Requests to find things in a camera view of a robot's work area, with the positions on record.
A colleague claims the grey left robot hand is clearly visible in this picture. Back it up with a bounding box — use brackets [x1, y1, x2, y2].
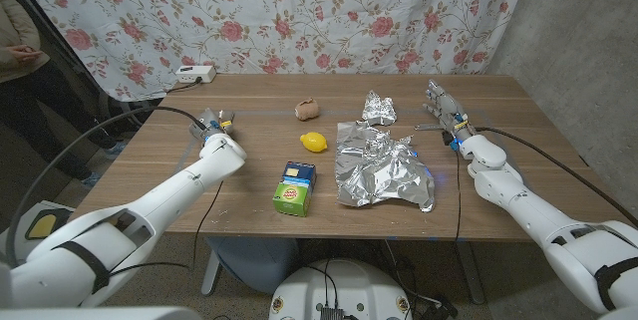
[188, 107, 235, 145]

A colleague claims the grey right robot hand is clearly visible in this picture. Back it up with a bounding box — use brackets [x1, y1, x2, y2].
[423, 79, 477, 145]

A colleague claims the small crumpled aluminum foil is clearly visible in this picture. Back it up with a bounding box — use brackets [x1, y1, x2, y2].
[361, 90, 399, 127]

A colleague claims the large aluminum foil sheet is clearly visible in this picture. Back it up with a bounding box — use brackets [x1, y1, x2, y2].
[334, 120, 436, 213]

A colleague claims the green blue sponge package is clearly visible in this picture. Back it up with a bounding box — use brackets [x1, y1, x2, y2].
[272, 160, 318, 218]

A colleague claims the white power strip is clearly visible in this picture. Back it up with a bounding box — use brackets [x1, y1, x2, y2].
[174, 65, 217, 85]

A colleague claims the brown potato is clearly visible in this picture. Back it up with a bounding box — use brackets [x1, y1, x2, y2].
[294, 97, 321, 122]

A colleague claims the yellow lemon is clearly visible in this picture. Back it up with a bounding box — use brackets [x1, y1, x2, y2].
[299, 132, 329, 154]

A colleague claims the floral backdrop cloth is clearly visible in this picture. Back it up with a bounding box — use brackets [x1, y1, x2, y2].
[7, 0, 534, 103]

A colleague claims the grey blue stool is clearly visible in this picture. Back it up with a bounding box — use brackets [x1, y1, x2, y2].
[204, 237, 299, 295]

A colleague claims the person in beige jacket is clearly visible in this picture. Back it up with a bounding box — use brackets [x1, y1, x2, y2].
[0, 0, 129, 191]

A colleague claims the yellow black floor mat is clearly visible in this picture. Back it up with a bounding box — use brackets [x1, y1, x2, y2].
[24, 208, 69, 241]

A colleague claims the black power adapter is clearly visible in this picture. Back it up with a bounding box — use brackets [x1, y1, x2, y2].
[423, 299, 460, 320]

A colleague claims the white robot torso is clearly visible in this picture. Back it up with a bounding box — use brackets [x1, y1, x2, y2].
[268, 258, 414, 320]

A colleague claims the white robot body panel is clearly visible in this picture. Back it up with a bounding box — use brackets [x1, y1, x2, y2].
[0, 306, 203, 320]

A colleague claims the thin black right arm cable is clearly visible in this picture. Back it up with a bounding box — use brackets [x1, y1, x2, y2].
[452, 148, 463, 241]

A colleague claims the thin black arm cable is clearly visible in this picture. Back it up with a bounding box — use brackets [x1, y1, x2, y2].
[107, 178, 225, 277]
[452, 148, 463, 241]

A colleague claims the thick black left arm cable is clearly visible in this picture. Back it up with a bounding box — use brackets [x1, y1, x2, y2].
[3, 105, 208, 266]

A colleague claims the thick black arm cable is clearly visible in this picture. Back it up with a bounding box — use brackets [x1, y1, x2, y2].
[474, 125, 638, 227]
[3, 105, 208, 266]

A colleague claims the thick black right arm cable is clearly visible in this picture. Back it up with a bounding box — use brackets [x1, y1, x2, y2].
[474, 125, 638, 227]

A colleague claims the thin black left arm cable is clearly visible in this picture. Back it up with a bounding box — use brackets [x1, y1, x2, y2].
[107, 178, 225, 277]

